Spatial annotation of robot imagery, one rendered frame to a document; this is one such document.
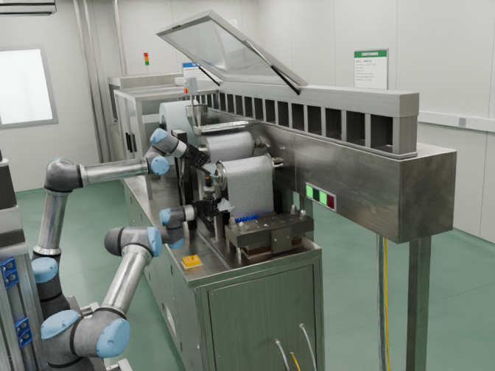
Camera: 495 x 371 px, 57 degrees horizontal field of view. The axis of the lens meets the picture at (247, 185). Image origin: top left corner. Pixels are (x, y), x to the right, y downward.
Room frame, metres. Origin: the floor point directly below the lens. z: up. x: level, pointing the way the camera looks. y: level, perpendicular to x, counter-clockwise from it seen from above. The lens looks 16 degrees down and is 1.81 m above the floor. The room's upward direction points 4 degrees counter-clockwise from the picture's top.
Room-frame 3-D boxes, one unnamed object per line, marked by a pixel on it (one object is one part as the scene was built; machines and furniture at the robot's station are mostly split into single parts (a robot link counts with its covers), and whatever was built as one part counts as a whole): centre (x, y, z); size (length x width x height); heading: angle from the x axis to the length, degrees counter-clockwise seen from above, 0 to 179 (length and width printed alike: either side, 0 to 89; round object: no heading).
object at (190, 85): (2.70, 0.29, 1.66); 0.07 x 0.07 x 0.10; 39
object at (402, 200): (2.95, -0.06, 1.29); 3.10 x 0.28 x 0.30; 21
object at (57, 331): (1.30, 0.62, 0.98); 0.13 x 0.12 x 0.14; 79
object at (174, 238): (2.03, 0.38, 1.01); 0.11 x 0.08 x 0.11; 79
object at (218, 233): (2.20, 0.17, 1.05); 0.06 x 0.05 x 0.31; 111
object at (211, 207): (2.08, 0.21, 1.12); 0.12 x 0.08 x 0.09; 111
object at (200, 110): (2.89, 0.28, 1.50); 0.14 x 0.14 x 0.06
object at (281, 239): (1.99, -0.14, 0.96); 0.10 x 0.03 x 0.11; 111
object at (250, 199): (2.17, -0.01, 1.11); 0.23 x 0.01 x 0.18; 111
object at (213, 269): (3.07, 0.43, 0.88); 2.52 x 0.66 x 0.04; 21
